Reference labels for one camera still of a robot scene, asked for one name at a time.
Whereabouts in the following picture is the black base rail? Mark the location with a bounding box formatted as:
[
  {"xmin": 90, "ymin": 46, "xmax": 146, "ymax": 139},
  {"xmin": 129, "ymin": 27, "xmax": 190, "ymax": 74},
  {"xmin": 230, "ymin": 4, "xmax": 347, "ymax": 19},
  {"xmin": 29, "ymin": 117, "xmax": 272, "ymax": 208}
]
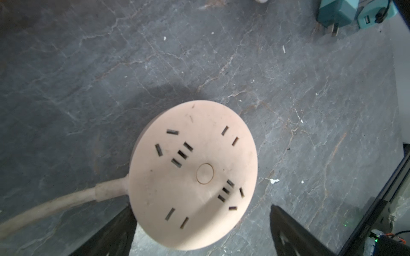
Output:
[{"xmin": 339, "ymin": 145, "xmax": 410, "ymax": 256}]

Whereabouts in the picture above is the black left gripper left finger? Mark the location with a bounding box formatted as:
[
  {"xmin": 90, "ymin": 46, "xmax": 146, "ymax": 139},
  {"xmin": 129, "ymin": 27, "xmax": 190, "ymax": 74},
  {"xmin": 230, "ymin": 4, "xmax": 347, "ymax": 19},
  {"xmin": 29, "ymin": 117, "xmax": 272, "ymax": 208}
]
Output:
[{"xmin": 71, "ymin": 206, "xmax": 137, "ymax": 256}]

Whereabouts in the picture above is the pink round power strip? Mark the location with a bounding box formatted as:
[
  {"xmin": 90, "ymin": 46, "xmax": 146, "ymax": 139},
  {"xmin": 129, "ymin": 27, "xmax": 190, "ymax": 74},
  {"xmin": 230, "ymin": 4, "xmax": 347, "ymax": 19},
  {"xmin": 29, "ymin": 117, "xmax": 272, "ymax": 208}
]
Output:
[{"xmin": 128, "ymin": 100, "xmax": 258, "ymax": 251}]

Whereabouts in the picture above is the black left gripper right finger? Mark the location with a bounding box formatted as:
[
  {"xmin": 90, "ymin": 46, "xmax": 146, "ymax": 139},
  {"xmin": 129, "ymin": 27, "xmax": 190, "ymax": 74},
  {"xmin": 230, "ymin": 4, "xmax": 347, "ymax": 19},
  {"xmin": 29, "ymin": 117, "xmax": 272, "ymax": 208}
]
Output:
[{"xmin": 270, "ymin": 204, "xmax": 335, "ymax": 256}]

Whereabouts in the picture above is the teal charger plug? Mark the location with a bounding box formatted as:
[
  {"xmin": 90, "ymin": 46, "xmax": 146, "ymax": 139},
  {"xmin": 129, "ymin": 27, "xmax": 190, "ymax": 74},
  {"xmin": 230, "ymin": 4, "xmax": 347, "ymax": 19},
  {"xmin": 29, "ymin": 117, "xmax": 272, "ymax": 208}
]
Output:
[{"xmin": 317, "ymin": 0, "xmax": 359, "ymax": 37}]

